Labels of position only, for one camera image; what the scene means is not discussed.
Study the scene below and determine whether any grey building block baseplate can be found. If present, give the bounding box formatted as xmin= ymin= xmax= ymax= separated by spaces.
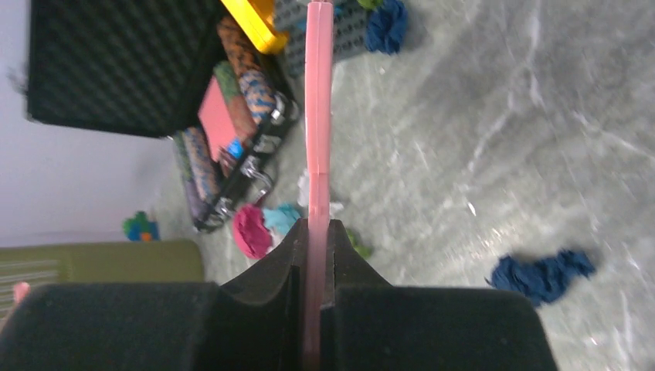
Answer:
xmin=273 ymin=0 xmax=369 ymax=78

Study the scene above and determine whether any yellow tall block left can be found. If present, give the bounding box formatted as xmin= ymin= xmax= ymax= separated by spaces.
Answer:
xmin=221 ymin=0 xmax=288 ymax=55

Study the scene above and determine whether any green paper scrap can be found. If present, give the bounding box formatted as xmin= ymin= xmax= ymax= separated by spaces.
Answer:
xmin=346 ymin=229 xmax=373 ymax=259

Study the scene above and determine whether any magenta paper scrap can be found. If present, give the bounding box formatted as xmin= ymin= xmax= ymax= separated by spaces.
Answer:
xmin=232 ymin=204 xmax=273 ymax=260

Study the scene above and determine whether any blue scrap near blocks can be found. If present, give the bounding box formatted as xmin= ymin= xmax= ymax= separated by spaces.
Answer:
xmin=364 ymin=0 xmax=409 ymax=55

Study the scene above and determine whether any dark blue scrap right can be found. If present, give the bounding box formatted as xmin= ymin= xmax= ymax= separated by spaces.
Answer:
xmin=486 ymin=249 xmax=596 ymax=307

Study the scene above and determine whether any light blue paper scrap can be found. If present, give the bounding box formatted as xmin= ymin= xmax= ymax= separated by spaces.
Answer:
xmin=262 ymin=203 xmax=301 ymax=236

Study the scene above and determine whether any pink hand brush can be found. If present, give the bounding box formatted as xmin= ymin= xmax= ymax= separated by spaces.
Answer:
xmin=302 ymin=1 xmax=334 ymax=370

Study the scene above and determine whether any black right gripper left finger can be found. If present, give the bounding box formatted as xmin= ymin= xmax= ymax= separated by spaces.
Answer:
xmin=1 ymin=221 xmax=307 ymax=370

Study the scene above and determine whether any olive green mesh wastebasket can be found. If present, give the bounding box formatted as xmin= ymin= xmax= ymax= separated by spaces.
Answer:
xmin=1 ymin=240 xmax=205 ymax=317

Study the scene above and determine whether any white paper scrap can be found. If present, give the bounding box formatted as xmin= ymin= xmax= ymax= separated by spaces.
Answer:
xmin=297 ymin=169 xmax=344 ymax=218

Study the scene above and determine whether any black poker chip case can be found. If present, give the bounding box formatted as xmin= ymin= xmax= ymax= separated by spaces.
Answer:
xmin=26 ymin=0 xmax=299 ymax=233

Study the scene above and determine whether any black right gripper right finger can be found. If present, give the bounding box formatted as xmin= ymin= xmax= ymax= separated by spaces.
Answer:
xmin=322 ymin=220 xmax=557 ymax=370

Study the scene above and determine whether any pink card stack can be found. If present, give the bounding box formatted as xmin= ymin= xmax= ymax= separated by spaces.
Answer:
xmin=198 ymin=77 xmax=243 ymax=162

